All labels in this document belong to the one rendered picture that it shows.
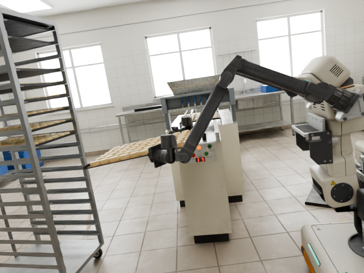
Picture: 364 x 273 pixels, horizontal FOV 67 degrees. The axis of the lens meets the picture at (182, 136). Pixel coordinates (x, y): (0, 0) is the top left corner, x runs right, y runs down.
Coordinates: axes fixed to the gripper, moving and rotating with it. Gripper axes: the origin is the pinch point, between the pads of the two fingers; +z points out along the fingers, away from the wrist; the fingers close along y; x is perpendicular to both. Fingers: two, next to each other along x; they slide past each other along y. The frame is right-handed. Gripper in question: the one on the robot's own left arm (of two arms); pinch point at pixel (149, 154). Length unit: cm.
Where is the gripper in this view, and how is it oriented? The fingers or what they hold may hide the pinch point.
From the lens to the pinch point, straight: 136.4
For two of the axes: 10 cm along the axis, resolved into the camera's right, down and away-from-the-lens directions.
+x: 7.8, -2.9, 5.6
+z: -5.8, -0.1, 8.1
